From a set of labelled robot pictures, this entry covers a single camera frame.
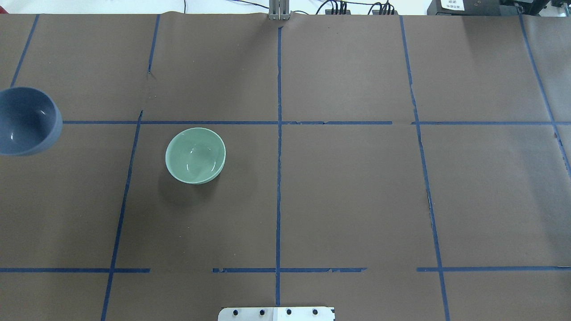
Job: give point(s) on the white pedestal column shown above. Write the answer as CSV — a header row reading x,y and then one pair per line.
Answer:
x,y
319,313

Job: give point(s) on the green bowl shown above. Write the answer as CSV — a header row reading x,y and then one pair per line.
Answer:
x,y
195,156

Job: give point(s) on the blue bowl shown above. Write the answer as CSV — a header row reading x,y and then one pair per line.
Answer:
x,y
30,121

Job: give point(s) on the black computer box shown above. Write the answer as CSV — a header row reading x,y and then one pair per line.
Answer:
x,y
470,8

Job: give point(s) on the aluminium frame post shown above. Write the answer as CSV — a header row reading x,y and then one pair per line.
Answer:
x,y
279,10

